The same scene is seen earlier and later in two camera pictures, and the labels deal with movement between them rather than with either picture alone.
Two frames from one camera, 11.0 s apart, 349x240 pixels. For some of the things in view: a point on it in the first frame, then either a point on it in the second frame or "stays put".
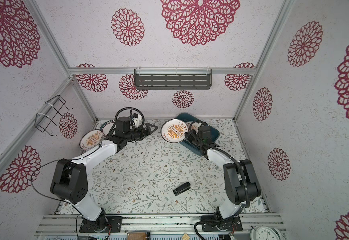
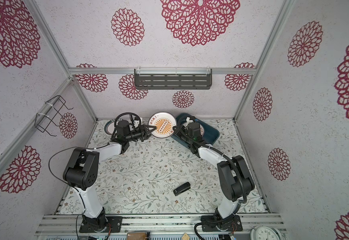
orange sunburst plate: [91, 139] -> [164, 122]
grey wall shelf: [172, 78] stays put
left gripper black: [145, 133] stays put
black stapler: [185, 187] stays put
